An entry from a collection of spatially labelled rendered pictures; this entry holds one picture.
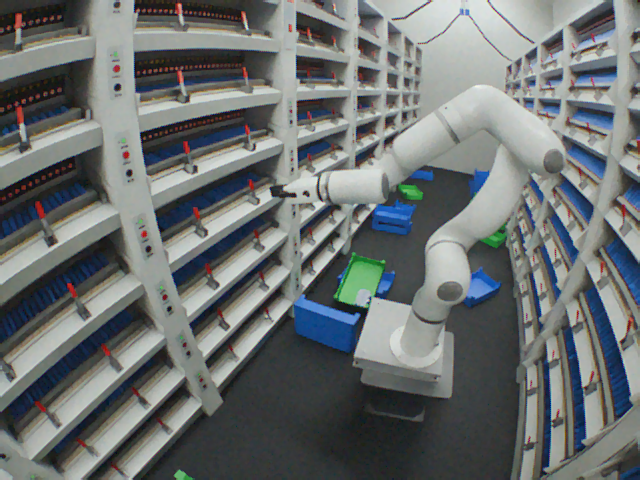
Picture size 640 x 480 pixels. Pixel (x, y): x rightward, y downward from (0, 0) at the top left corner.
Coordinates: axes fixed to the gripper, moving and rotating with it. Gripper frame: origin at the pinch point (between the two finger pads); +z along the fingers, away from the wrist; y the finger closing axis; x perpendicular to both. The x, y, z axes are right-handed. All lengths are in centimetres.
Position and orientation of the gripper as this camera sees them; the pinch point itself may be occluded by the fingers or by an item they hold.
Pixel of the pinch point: (277, 190)
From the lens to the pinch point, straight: 86.2
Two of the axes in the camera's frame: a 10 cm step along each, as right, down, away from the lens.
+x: -1.8, -9.0, -4.0
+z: -8.7, -0.4, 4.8
